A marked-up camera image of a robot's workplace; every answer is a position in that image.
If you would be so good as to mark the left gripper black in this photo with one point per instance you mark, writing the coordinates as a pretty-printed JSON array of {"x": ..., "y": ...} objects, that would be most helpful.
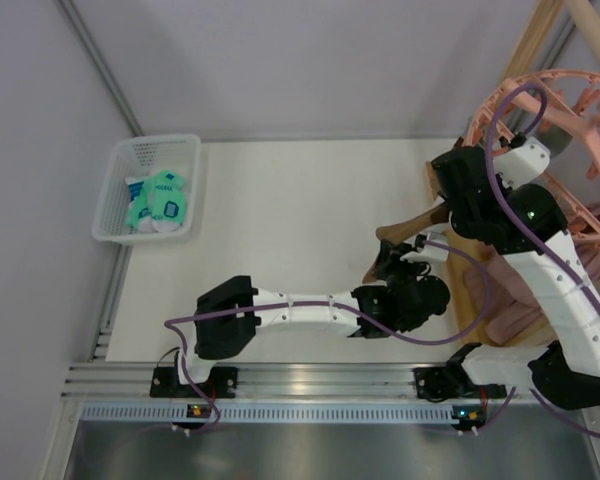
[{"x": 389, "y": 257}]

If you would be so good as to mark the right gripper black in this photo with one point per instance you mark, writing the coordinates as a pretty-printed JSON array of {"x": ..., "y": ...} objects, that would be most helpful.
[{"x": 450, "y": 167}]

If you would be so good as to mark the brown sock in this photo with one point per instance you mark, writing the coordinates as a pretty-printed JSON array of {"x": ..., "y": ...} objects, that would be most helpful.
[{"x": 398, "y": 233}]

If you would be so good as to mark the pink round clip hanger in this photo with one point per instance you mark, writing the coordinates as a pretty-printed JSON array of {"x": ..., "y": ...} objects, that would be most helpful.
[{"x": 572, "y": 115}]

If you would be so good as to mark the green blue patterned sock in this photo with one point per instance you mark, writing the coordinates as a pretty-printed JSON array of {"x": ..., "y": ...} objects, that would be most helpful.
[{"x": 139, "y": 217}]

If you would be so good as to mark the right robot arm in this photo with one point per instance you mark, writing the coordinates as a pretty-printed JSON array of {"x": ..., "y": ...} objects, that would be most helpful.
[{"x": 528, "y": 230}]

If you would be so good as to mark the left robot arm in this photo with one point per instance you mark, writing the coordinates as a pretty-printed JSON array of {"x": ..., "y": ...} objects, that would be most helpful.
[{"x": 228, "y": 317}]

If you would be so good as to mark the pink fabric pile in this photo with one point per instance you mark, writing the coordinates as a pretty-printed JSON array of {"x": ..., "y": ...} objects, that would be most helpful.
[{"x": 515, "y": 317}]

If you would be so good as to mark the grey sock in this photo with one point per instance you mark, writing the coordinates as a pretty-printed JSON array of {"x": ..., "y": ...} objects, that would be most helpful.
[{"x": 557, "y": 140}]

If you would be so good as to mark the wooden rod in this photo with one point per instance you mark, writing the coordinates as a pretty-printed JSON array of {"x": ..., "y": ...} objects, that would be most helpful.
[{"x": 587, "y": 22}]

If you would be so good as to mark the white plastic basket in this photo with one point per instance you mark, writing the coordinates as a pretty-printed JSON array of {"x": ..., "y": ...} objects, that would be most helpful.
[{"x": 139, "y": 157}]

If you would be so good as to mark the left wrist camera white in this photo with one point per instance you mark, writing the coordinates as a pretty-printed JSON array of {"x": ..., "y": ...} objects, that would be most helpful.
[{"x": 430, "y": 247}]

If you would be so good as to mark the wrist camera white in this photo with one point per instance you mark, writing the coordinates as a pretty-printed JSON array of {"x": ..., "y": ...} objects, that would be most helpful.
[
  {"x": 523, "y": 164},
  {"x": 430, "y": 247}
]

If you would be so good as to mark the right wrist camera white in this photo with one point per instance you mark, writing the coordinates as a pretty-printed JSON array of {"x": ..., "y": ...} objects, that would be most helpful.
[{"x": 523, "y": 164}]

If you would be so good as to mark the wooden tray frame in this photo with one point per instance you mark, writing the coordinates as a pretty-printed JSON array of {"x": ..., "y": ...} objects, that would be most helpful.
[{"x": 463, "y": 308}]

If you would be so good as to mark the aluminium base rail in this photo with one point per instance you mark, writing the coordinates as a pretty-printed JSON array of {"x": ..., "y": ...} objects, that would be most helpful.
[{"x": 253, "y": 381}]

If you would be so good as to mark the wooden upright post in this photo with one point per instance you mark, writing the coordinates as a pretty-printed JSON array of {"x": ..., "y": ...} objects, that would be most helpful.
[{"x": 535, "y": 44}]

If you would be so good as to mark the white slotted cable duct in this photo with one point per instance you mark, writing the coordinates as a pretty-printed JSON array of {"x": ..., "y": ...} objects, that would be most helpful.
[{"x": 309, "y": 413}]

